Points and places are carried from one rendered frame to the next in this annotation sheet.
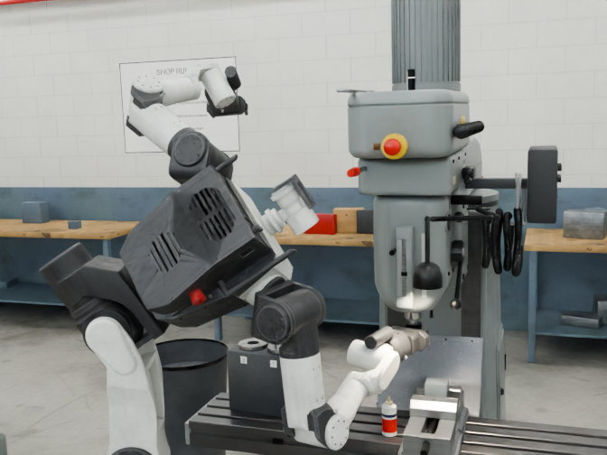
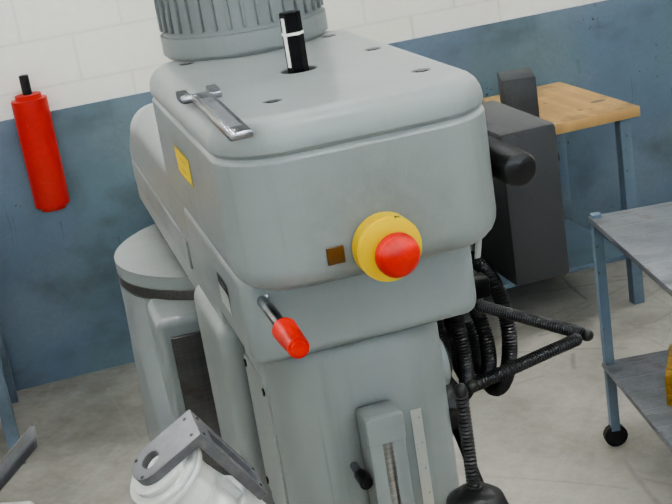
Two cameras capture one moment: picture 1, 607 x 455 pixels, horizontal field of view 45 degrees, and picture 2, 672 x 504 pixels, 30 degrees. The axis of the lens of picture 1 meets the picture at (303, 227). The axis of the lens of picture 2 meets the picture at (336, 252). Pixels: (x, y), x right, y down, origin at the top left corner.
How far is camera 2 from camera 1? 98 cm
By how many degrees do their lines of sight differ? 32
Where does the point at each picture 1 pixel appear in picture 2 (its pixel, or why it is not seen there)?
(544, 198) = (543, 228)
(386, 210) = (318, 381)
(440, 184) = (454, 294)
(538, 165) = not seen: hidden behind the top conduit
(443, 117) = (483, 145)
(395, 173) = (343, 294)
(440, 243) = (446, 416)
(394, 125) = (373, 193)
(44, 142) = not seen: outside the picture
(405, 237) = (391, 439)
